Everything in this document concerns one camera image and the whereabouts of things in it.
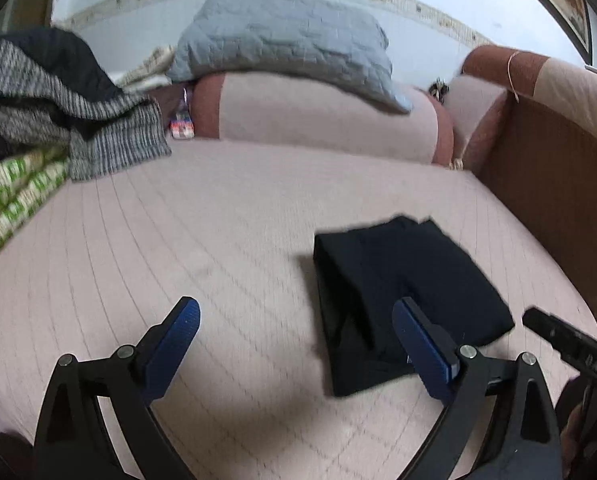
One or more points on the small pink and red cushion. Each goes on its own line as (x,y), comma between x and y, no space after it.
(471,110)

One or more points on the black pants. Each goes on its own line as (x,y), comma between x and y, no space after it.
(378,270)

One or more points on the cream cloth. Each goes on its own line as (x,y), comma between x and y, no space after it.
(148,67)

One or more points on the colourful packet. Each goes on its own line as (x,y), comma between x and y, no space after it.
(182,122)

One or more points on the brown sofa armrest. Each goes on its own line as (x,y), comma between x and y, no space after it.
(553,185)

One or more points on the pink and red bolster cushion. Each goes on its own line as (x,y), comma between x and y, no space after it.
(318,120)

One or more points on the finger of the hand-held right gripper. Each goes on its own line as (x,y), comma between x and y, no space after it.
(563,340)

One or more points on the green patterned blanket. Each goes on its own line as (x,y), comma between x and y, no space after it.
(13,200)

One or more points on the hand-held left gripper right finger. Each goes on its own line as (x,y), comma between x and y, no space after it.
(423,355)

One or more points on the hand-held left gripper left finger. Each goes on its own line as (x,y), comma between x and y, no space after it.
(176,347)

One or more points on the small dark tassel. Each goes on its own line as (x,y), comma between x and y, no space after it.
(438,90)

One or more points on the grey quilted pillow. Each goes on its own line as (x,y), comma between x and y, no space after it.
(288,40)

